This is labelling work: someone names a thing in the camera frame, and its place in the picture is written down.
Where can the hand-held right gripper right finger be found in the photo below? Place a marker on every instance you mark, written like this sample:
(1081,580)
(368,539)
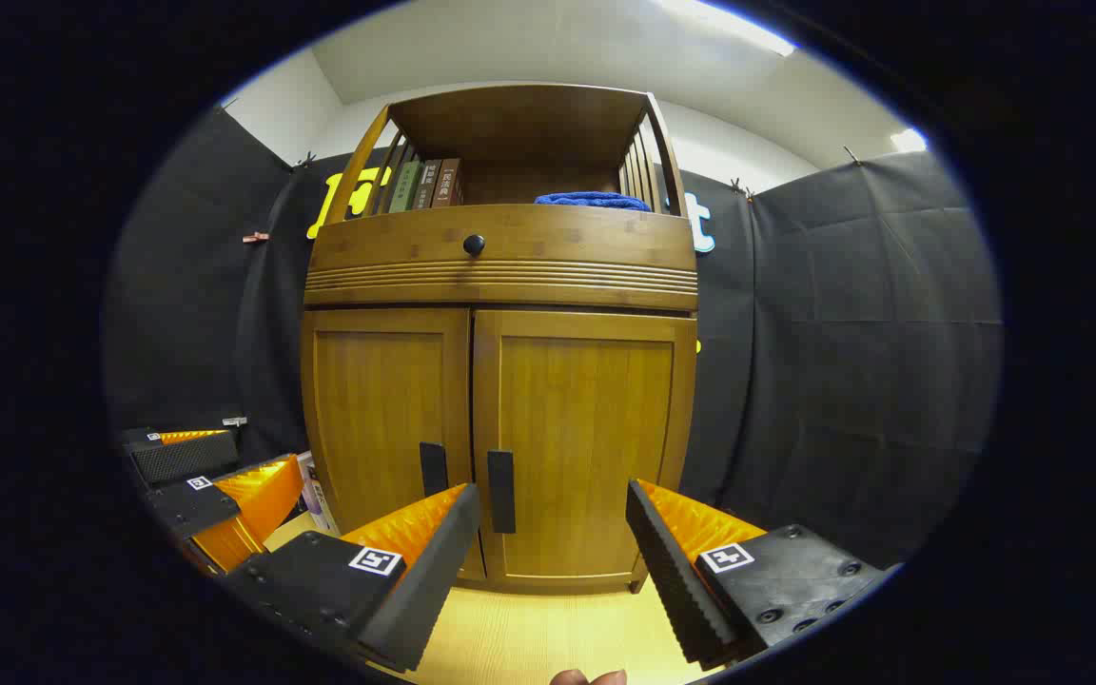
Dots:
(672,580)

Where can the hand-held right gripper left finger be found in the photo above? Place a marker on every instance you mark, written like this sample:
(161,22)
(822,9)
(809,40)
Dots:
(434,580)

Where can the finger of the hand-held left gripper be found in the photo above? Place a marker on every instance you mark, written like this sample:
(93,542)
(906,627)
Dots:
(186,459)
(196,504)

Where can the wooden shoe cabinet door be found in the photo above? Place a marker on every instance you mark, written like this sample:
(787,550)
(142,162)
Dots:
(586,419)
(386,400)

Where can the wooden double-door shoe cabinet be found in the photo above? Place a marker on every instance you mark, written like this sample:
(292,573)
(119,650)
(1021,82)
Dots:
(519,124)

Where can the wooden cabinet drawer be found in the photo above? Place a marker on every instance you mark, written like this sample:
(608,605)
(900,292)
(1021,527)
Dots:
(586,238)

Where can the pale purple cover book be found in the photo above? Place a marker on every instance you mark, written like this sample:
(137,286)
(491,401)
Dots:
(320,499)

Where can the black round drawer knob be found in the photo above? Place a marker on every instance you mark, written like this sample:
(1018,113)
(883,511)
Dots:
(474,244)

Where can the green book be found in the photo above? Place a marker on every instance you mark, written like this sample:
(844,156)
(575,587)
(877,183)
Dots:
(405,187)

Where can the dark brown book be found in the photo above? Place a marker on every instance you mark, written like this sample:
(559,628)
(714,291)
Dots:
(426,185)

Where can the blue folded towel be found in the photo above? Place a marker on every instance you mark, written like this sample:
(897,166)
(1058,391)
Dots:
(596,200)

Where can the ceiling light panel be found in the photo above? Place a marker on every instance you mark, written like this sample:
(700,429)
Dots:
(910,140)

